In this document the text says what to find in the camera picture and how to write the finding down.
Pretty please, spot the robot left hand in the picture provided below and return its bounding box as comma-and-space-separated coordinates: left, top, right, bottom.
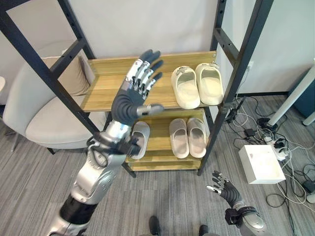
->
111, 50, 165, 127

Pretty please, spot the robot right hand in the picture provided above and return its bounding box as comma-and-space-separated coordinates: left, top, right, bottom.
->
206, 171, 246, 205

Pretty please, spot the black metal shoe rack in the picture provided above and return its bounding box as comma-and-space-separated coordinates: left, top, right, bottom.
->
0, 0, 274, 178

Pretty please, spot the grey slipper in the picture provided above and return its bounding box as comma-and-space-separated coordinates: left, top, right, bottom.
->
169, 118, 190, 159
130, 121, 151, 160
187, 118, 207, 158

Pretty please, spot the white cardboard box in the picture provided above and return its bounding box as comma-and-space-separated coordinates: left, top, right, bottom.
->
238, 145, 286, 185

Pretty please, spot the beige cushion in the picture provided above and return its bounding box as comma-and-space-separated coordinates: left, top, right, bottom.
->
65, 55, 95, 96

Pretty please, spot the cream slipper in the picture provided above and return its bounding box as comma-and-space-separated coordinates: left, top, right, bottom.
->
171, 66, 200, 109
195, 63, 224, 106

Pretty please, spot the white power strip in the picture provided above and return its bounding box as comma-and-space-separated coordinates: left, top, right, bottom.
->
263, 136, 290, 161

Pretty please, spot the black power brick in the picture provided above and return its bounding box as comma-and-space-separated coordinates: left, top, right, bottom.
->
302, 180, 315, 193

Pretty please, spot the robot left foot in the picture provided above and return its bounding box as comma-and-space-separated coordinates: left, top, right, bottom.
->
149, 215, 161, 236

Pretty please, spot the beige upholstered armchair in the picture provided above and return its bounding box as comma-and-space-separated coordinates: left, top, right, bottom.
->
2, 45, 109, 155

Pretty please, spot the white table leg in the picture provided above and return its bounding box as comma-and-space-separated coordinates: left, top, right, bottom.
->
269, 64, 315, 126

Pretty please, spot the blue cabinet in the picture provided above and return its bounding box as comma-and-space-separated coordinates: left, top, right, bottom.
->
288, 57, 315, 119

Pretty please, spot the black cable bundle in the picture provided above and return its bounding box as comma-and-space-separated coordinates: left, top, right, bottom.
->
222, 96, 315, 209

